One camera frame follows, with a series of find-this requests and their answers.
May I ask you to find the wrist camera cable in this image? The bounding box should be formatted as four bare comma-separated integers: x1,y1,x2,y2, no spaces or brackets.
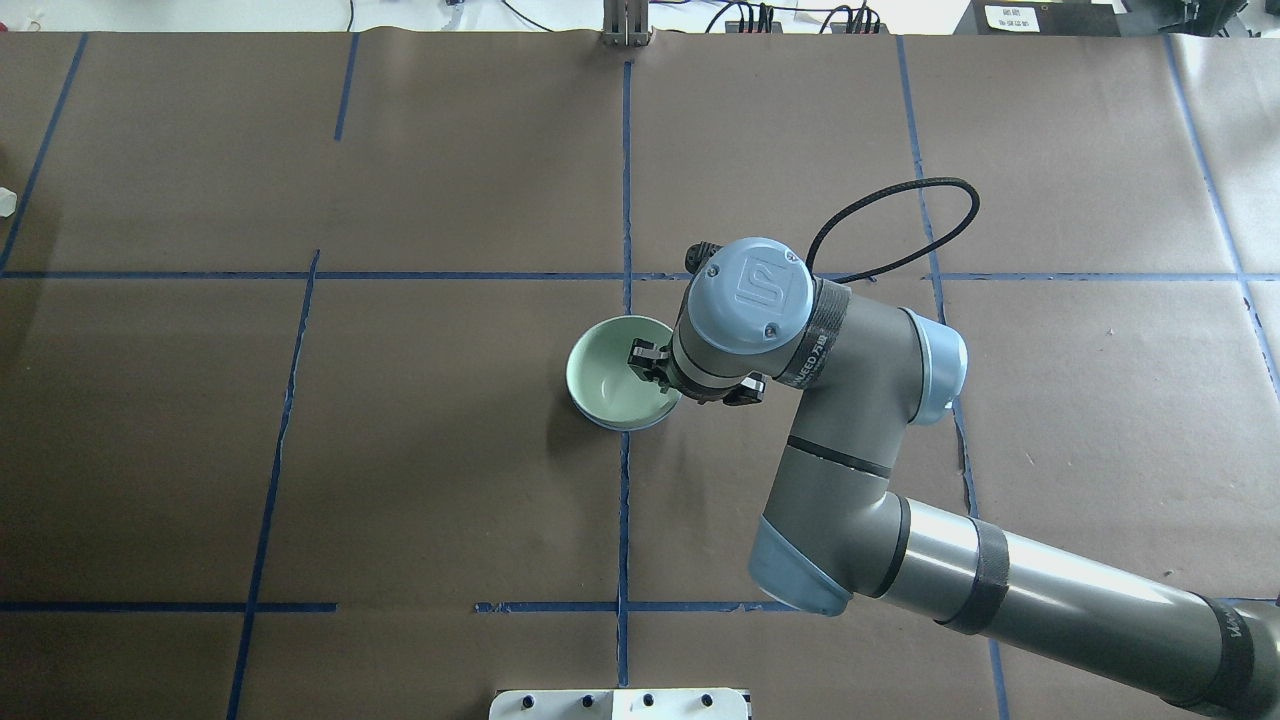
805,178,982,284

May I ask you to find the blue bowl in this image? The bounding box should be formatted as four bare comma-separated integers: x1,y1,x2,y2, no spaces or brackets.
573,397,678,432

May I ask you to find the orange black connector near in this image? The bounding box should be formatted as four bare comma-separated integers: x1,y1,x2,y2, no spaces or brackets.
819,3,884,35

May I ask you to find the white camera pole with base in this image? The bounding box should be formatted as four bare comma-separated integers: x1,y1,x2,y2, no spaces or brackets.
488,687,753,719

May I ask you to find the aluminium frame post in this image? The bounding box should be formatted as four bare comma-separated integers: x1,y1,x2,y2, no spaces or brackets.
600,0,653,47

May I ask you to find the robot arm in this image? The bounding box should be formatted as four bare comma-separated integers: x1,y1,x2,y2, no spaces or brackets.
627,231,1277,719

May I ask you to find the green bowl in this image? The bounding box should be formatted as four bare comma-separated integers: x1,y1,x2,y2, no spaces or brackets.
564,315,681,405

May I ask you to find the black power supply box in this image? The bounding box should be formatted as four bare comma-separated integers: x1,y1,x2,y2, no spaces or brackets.
952,1,1121,37

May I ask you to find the orange black connector far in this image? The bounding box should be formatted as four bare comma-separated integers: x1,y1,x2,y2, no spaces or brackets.
705,1,783,35

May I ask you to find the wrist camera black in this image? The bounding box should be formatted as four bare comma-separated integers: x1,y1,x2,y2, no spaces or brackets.
684,242,723,278

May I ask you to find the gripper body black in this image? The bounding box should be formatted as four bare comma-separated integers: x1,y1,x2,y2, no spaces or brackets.
655,357,765,407

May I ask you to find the orange black connector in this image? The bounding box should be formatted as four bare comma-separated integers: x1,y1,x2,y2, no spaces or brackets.
705,1,783,35
819,3,884,35

